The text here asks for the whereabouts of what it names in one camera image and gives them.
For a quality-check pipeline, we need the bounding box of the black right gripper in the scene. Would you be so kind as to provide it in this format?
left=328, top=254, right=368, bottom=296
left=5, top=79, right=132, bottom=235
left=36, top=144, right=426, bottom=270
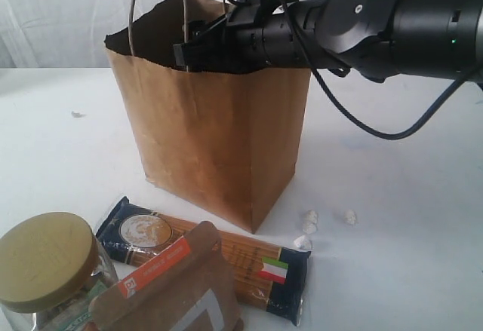
left=173, top=5, right=309, bottom=72

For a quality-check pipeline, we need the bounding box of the brown paper bag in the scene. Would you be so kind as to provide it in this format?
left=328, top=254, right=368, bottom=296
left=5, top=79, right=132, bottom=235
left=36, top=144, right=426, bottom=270
left=105, top=0, right=310, bottom=233

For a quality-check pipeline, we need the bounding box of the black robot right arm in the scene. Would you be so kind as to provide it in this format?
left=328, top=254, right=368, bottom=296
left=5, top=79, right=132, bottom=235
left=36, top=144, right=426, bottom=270
left=174, top=0, right=482, bottom=83

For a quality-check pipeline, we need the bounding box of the small white paper scrap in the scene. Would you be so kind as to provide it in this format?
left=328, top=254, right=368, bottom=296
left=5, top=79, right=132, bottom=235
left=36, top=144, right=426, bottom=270
left=71, top=112, right=86, bottom=118

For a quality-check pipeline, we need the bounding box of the white curtain backdrop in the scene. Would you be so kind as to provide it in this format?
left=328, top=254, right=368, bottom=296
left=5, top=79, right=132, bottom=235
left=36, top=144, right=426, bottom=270
left=1, top=0, right=220, bottom=68

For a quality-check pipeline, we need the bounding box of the brown kraft pouch orange label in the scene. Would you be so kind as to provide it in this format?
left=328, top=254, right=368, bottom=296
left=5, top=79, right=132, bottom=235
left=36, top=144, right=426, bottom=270
left=90, top=221, right=244, bottom=330

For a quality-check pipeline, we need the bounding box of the spaghetti packet dark blue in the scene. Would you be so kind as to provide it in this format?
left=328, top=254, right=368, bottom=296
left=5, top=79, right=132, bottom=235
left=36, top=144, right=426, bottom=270
left=95, top=197, right=311, bottom=326

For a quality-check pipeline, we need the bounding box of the glass jar gold lid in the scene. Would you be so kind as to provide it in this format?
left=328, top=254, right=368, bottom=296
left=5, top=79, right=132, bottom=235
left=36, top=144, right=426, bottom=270
left=1, top=212, right=118, bottom=330

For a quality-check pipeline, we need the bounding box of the black camera cable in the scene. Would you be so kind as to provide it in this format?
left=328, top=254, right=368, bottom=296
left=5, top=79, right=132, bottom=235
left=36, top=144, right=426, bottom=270
left=220, top=0, right=471, bottom=140

